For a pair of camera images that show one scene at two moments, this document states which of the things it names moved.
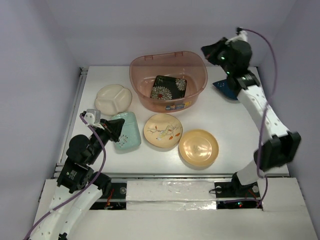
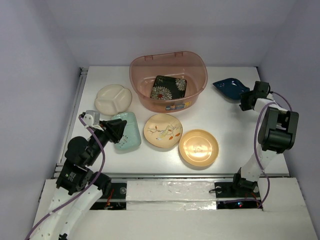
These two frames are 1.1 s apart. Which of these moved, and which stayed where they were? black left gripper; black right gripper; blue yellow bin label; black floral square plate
Moved: black right gripper
Stayed: blue yellow bin label; black floral square plate; black left gripper
